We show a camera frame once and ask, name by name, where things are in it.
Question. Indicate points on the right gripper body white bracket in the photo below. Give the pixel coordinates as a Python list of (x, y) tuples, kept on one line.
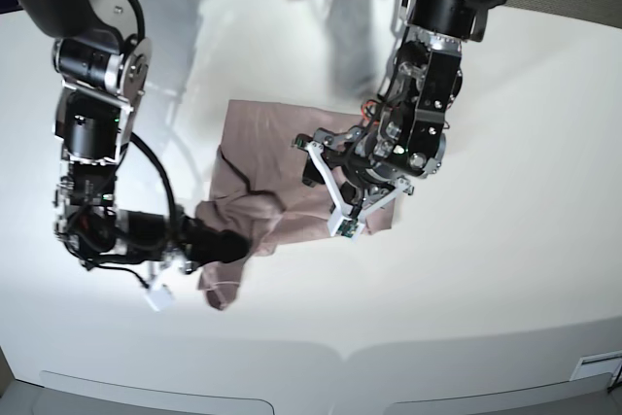
[(145, 238)]

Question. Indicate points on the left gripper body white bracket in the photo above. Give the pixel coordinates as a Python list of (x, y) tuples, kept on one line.
[(356, 193)]

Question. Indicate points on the mauve T-shirt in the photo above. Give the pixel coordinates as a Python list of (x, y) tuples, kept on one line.
[(256, 187)]

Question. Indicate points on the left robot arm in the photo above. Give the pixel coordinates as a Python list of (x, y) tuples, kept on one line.
[(403, 128)]

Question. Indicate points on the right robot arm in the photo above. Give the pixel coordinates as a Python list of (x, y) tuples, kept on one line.
[(102, 54)]

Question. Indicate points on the white label sticker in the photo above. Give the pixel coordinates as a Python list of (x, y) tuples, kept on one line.
[(595, 365)]

